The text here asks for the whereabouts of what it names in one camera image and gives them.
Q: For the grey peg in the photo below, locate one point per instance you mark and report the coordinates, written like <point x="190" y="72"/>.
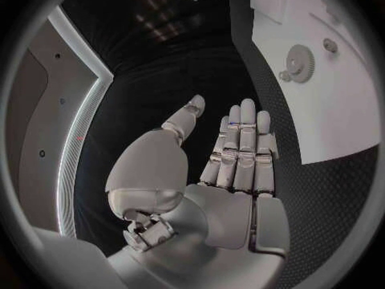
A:
<point x="330" y="45"/>

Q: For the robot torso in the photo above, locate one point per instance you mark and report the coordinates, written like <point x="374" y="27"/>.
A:
<point x="39" y="106"/>

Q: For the grey gear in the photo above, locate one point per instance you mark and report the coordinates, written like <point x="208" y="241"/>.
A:
<point x="300" y="63"/>

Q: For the white task board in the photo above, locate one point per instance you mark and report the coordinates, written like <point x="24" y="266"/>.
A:
<point x="331" y="115"/>

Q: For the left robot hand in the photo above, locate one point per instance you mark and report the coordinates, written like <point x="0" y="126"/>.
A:
<point x="228" y="216"/>

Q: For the grey plug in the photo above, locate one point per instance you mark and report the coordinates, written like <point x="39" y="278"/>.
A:
<point x="284" y="75"/>

